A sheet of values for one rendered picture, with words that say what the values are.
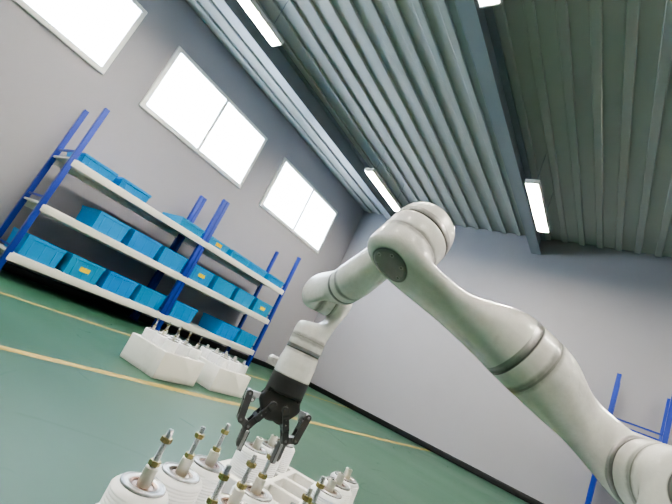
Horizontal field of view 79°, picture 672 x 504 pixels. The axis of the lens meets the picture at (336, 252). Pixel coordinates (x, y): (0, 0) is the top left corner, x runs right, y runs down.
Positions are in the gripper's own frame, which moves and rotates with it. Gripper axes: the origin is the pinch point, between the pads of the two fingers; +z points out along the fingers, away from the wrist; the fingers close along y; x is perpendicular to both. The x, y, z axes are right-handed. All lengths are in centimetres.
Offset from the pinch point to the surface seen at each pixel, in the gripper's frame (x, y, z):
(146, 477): -5.2, -16.3, 8.6
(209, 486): 11.7, -2.9, 12.6
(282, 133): 592, -35, -340
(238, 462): 39.5, 7.3, 14.3
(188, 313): 506, -28, -2
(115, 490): -7.1, -19.7, 10.9
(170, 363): 221, -20, 24
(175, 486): 1.4, -10.6, 10.9
